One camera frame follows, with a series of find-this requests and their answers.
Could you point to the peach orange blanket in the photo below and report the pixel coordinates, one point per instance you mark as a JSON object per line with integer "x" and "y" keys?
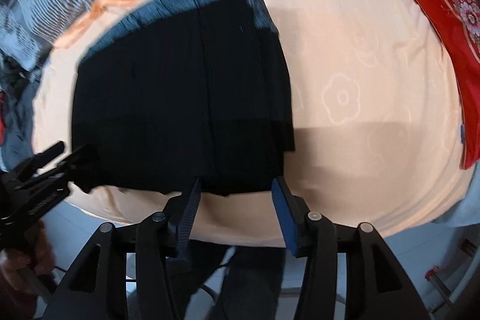
{"x": 376, "y": 107}

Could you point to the black pants with patterned waistband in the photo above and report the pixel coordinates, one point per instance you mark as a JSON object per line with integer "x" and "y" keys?
{"x": 184, "y": 93}

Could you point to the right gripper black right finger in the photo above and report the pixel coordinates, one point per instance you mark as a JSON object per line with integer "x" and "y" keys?
{"x": 377, "y": 286}

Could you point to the dark grey clothes pile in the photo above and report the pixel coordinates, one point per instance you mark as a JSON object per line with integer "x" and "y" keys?
{"x": 18, "y": 89}

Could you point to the red embroidered cushion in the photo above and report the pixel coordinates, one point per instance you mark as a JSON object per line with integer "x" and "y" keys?
{"x": 457, "y": 24}

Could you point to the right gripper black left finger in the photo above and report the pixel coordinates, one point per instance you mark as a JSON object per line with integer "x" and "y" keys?
{"x": 94, "y": 286}

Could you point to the operator blue jeans legs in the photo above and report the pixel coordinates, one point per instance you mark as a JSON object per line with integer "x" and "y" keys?
{"x": 250, "y": 287}

